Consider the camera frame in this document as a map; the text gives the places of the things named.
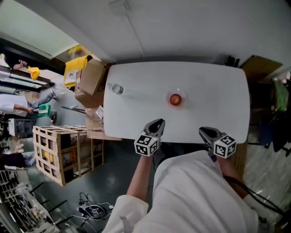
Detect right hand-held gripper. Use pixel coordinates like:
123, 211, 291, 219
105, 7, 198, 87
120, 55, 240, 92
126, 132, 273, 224
198, 126, 237, 162

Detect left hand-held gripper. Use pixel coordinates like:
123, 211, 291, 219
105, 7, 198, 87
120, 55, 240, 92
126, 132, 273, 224
134, 118, 166, 157

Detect red apple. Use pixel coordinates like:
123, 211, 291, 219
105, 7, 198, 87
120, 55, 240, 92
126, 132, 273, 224
169, 93, 182, 106

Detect clear round plate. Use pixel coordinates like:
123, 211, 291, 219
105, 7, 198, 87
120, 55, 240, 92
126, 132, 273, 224
165, 88, 189, 109

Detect person's right forearm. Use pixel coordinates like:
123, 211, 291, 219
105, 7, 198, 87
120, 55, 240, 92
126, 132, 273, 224
216, 157, 249, 199

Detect person's left forearm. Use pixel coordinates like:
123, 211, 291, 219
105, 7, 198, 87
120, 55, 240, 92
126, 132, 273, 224
126, 155, 153, 202

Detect clear plastic water bottle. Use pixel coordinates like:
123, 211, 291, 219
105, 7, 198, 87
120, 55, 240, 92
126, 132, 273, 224
107, 82, 124, 95

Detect taped cardboard box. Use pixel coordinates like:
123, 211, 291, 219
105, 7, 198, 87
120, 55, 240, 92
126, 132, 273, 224
85, 106, 122, 141

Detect person's white shirt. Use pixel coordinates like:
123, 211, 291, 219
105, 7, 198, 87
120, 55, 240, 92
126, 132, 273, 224
103, 150, 273, 233

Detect brown cardboard box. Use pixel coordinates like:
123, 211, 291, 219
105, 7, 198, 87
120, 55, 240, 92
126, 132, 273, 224
75, 87, 105, 109

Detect black office chair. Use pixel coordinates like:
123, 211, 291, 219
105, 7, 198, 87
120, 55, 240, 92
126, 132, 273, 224
271, 111, 291, 158

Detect green cloth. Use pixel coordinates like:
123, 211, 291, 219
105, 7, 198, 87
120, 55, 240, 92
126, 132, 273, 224
272, 78, 290, 112

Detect open cardboard box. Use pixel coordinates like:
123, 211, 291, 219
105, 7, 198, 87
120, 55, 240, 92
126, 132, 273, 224
77, 58, 108, 96

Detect brown wooden board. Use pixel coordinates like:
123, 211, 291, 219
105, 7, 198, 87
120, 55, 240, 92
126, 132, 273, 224
239, 55, 284, 83

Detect yellow plastic bin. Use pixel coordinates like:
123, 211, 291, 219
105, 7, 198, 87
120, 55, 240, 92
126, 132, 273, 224
63, 56, 89, 88

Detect wooden slat crate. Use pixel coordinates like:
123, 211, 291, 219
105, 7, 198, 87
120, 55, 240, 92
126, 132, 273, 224
32, 125, 105, 187

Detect green plastic basket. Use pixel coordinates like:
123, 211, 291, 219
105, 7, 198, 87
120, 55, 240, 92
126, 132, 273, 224
37, 104, 52, 118

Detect grey storage crate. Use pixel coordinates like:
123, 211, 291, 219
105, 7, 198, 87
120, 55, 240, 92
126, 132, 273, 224
8, 118, 37, 138

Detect black items by wall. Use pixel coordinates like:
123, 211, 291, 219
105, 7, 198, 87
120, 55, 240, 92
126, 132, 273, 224
223, 55, 241, 68

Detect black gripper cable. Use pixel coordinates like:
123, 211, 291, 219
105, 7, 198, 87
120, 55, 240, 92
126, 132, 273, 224
222, 175, 287, 216

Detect long-handled mop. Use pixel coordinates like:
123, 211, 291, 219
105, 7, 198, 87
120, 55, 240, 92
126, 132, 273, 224
60, 105, 87, 113

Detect white wall cable conduit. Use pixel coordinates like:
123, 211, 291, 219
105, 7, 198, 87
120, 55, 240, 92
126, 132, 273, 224
125, 13, 146, 59

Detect black device with cables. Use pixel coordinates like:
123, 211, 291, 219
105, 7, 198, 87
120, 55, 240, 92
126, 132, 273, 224
78, 203, 106, 220

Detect white wall junction box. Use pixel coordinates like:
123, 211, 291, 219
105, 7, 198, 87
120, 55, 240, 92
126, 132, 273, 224
109, 0, 131, 15

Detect white wire rack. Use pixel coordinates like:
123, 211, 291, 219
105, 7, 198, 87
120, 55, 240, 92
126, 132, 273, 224
0, 170, 55, 233

